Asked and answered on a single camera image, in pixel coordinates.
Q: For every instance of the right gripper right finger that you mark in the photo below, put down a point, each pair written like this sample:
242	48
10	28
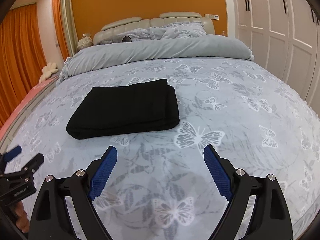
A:
270	218

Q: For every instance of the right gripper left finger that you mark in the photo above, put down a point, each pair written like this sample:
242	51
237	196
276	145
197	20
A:
50	218

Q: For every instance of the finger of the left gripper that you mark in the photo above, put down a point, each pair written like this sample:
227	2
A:
32	166
8	156

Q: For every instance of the black pants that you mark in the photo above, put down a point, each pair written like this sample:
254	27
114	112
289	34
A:
141	107

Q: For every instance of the left hand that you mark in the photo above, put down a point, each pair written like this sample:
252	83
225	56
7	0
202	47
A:
22	222

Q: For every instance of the pink window bench cushion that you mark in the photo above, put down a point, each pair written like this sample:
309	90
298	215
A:
32	94

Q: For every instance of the white flower plush cushion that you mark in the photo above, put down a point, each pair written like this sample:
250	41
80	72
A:
47	71

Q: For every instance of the butterfly print bed sheet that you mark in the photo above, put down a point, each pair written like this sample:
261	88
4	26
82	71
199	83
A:
160	187

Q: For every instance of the white decorative bedside ornament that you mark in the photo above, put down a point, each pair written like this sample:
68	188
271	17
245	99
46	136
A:
85	42

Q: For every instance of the beige padded headboard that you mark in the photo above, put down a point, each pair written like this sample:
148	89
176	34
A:
132	23

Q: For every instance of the narrow orange curtain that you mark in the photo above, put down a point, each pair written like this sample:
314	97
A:
60	34

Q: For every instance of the butterfly print pillow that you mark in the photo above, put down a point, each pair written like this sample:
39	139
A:
133	35
178	30

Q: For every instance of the grey folded duvet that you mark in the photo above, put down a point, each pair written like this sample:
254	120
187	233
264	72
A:
109	55

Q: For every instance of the white wardrobe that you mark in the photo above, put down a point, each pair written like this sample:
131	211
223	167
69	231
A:
284	38

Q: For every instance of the white wall switch panel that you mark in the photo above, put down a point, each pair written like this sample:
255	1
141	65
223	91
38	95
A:
212	16

